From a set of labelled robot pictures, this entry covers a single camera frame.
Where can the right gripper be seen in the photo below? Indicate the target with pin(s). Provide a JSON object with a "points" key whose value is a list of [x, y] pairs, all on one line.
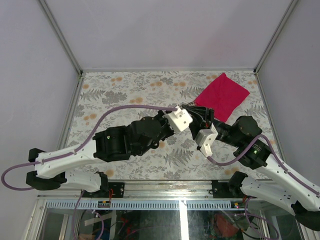
{"points": [[203, 117]]}

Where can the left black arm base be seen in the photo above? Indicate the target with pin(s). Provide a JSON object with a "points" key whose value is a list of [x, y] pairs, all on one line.
{"points": [[110, 188]]}

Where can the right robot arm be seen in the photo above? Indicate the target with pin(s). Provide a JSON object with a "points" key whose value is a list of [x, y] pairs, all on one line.
{"points": [[298, 196]]}

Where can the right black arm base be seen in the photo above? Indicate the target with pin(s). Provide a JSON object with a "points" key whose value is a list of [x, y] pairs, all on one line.
{"points": [[228, 189]]}

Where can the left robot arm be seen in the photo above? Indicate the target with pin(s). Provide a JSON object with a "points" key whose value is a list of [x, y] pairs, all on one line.
{"points": [[61, 167]]}

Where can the magenta folded cloth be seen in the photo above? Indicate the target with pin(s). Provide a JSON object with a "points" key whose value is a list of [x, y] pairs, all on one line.
{"points": [[223, 95]]}

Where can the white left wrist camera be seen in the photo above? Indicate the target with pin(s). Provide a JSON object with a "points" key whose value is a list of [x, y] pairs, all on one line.
{"points": [[179, 120]]}

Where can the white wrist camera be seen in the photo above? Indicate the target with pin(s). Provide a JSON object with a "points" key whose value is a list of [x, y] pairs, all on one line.
{"points": [[206, 140], [179, 120]]}

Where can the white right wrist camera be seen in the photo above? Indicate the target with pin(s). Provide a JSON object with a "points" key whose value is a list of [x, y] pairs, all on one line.
{"points": [[206, 140]]}

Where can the aluminium front rail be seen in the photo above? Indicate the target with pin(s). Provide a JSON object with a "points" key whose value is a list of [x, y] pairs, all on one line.
{"points": [[144, 195]]}

